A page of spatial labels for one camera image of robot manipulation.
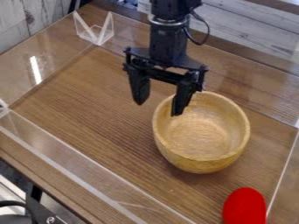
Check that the clear acrylic tray enclosure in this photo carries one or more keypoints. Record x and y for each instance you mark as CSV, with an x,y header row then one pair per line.
x,y
77,137

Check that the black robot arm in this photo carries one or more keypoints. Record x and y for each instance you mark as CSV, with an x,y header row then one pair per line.
x,y
171,9

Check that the light wooden bowl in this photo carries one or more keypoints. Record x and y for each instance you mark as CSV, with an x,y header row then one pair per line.
x,y
203,140

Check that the red felt strawberry toy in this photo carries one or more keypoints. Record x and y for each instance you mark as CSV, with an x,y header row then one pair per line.
x,y
244,207

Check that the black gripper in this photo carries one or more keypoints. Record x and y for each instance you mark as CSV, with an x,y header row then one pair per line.
x,y
164,62

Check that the black table leg bracket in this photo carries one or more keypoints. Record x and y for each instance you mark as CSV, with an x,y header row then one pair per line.
x,y
41,214

